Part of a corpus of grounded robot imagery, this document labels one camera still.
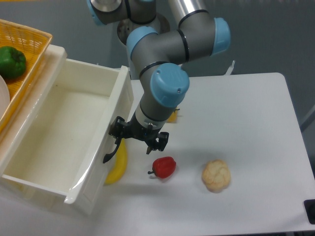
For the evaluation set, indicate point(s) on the beige bread roll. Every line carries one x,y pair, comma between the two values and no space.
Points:
216,175

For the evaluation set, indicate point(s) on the white drawer cabinet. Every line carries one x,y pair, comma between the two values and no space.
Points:
49,68

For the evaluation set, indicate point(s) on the green bell pepper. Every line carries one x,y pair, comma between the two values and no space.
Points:
12,62

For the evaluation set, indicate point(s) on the white plate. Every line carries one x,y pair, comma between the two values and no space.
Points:
4,97

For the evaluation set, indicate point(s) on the yellow bell pepper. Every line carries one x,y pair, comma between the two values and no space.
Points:
173,117

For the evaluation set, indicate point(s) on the yellow banana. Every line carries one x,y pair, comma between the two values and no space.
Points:
120,166

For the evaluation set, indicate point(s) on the black corner object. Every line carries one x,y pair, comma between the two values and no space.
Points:
310,210

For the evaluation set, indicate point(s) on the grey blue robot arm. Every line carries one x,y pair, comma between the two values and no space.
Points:
164,85

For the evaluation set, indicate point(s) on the white drawer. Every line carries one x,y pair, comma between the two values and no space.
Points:
64,147

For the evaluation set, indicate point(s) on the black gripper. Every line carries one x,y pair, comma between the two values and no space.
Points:
133,129

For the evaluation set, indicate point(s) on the yellow wicker basket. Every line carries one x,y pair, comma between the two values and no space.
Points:
21,51

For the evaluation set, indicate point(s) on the red bell pepper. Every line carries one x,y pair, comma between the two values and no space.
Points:
163,167

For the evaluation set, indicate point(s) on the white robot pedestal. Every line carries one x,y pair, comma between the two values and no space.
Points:
148,45

